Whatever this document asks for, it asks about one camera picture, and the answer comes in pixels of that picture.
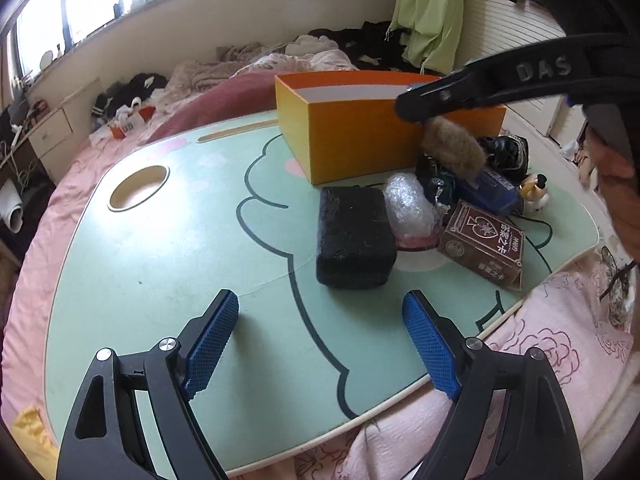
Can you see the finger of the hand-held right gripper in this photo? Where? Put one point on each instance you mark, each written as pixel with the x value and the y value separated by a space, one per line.
pixel 440 97

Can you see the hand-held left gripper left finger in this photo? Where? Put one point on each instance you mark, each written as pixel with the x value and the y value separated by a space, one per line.
pixel 210 342

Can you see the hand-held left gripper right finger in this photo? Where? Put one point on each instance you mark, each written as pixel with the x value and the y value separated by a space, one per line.
pixel 430 340

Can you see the brown fur ball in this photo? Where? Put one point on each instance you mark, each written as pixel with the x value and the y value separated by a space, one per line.
pixel 457 147

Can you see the orange cardboard box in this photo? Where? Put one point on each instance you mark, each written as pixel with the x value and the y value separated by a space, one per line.
pixel 350 135

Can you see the blue tin box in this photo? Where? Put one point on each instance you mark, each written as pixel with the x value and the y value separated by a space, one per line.
pixel 492 192

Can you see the brown card box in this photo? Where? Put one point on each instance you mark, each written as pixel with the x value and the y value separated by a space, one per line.
pixel 480 242

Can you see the person's right forearm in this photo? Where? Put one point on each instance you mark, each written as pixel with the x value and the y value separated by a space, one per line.
pixel 622 185

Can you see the pile of black clothes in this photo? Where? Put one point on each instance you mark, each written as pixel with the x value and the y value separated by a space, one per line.
pixel 370 45

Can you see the green toy car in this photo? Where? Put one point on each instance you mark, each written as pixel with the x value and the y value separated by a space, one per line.
pixel 435 185

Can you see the green curtain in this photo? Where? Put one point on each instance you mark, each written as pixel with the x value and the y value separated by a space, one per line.
pixel 430 10

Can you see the black glossy pouch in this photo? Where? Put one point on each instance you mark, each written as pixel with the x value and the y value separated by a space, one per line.
pixel 507 155

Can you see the green cartoon lap desk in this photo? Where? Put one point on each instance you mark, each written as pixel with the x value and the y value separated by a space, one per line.
pixel 175 260

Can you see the bubble wrap bundle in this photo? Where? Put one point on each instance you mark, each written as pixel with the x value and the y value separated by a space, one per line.
pixel 410 205

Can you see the small white bottle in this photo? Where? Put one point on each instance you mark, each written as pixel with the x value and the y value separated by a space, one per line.
pixel 535 192

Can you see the black sponge block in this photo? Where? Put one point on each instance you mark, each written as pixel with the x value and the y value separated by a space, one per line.
pixel 352 235

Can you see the white crumpled cloth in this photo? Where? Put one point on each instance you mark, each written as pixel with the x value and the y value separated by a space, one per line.
pixel 312 42

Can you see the pink quilt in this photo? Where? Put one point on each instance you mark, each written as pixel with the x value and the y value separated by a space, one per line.
pixel 260 67

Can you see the floral patterned cloth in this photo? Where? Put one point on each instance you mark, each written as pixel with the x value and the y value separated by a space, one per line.
pixel 612 285

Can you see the yellow cloth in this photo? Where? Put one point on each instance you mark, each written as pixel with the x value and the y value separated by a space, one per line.
pixel 35 440

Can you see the dark red pillow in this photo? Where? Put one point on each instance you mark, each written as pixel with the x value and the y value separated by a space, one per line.
pixel 210 105

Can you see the orange white packet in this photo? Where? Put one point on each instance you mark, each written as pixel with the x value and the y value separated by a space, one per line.
pixel 131 122

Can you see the white rolled mat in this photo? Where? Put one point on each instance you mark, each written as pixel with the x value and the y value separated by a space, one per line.
pixel 11 207

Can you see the white drawer cabinet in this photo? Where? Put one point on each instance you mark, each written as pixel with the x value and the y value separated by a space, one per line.
pixel 55 130

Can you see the small black clothes heap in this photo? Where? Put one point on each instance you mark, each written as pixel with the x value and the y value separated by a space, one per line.
pixel 132 90

